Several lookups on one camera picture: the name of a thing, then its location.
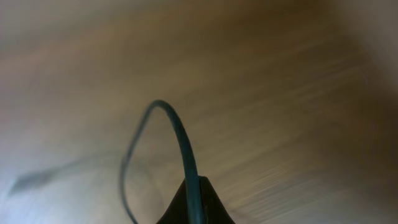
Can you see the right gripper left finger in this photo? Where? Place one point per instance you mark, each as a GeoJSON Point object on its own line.
{"type": "Point", "coordinates": [177, 211]}

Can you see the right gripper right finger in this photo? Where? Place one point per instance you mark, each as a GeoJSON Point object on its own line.
{"type": "Point", "coordinates": [215, 212]}

